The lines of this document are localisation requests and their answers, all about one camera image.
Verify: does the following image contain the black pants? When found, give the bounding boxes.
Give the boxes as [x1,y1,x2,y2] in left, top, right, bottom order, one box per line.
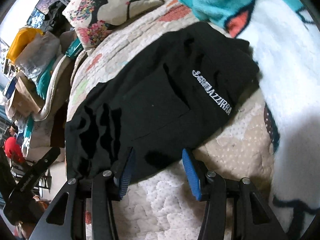
[66,22,259,182]

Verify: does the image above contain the heart pattern quilted bedspread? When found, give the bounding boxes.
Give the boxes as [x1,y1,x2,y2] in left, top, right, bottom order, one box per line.
[66,0,273,239]

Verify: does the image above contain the brown cardboard box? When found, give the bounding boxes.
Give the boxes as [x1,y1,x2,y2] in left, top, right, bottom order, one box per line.
[5,72,44,120]

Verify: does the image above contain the beige cushioned lounge pad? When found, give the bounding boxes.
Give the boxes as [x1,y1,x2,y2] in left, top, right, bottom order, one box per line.
[33,55,74,122]

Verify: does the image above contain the teal folded cloth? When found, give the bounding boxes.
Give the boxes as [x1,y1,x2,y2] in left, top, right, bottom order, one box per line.
[36,57,56,100]

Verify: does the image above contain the clear plastic bag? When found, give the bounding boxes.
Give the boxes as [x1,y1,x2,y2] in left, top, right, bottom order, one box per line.
[15,31,60,84]

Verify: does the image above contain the teal tissue pack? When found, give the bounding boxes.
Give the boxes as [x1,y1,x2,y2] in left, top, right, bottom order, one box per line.
[65,37,84,60]

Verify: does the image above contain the yellow bag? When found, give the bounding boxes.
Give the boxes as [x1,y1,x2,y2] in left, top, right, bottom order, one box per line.
[6,27,43,64]

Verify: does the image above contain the teal white fleece blanket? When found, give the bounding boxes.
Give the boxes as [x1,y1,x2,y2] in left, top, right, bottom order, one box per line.
[179,0,319,239]

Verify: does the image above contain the floral woman print pillow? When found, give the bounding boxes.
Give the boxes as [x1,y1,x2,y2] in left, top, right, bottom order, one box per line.
[62,0,162,50]

